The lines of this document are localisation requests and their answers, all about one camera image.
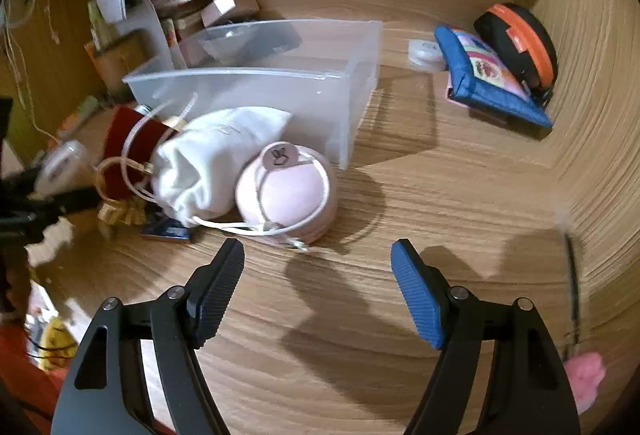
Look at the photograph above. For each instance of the red velvet pouch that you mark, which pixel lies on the red velvet pouch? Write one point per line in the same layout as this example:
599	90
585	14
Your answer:
127	135

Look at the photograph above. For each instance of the white round container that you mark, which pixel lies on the white round container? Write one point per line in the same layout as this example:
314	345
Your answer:
62	165

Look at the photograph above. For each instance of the white desk organizer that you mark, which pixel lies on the white desk organizer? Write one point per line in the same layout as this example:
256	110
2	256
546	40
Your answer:
145	20

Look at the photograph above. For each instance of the orange and black round case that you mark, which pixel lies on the orange and black round case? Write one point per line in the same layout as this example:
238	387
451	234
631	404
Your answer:
530	40

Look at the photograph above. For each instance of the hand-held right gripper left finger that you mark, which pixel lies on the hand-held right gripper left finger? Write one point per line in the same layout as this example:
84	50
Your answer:
220	295

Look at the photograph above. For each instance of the yellow object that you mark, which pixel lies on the yellow object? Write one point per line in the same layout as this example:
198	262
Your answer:
57	345

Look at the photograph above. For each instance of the blue zipper pouch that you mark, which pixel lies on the blue zipper pouch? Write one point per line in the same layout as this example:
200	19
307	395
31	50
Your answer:
492	85

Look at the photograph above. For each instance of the pink round case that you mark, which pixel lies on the pink round case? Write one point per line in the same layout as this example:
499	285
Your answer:
285	195

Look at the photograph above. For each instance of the pink fluffy object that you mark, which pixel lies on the pink fluffy object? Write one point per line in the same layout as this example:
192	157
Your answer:
585	380

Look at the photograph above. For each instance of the clear plastic storage bin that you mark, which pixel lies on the clear plastic storage bin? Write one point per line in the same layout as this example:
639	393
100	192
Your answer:
280	90

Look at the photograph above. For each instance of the thin black rod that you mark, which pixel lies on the thin black rod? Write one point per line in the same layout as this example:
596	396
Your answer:
572	285

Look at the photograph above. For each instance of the blue staple box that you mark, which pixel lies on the blue staple box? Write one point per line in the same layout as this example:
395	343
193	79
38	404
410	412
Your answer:
167	230

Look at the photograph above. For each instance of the orange red cloth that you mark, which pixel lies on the orange red cloth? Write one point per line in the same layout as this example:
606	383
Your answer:
25	375

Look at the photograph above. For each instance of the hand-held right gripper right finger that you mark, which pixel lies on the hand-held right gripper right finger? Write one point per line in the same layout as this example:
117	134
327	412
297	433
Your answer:
417	300

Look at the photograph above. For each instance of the brown wooden box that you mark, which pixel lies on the brown wooden box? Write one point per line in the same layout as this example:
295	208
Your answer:
117	60

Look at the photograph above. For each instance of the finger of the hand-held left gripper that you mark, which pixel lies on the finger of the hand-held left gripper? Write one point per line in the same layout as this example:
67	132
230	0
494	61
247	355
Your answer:
70	202

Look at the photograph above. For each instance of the green and orange tube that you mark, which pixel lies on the green and orange tube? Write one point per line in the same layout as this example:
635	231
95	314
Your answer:
80	112

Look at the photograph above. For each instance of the pink and white cardboard box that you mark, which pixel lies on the pink and white cardboard box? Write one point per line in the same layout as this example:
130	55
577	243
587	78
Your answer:
227	7

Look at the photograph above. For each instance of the wooden desktop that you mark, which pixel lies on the wooden desktop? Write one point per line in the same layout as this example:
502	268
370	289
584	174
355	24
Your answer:
450	195

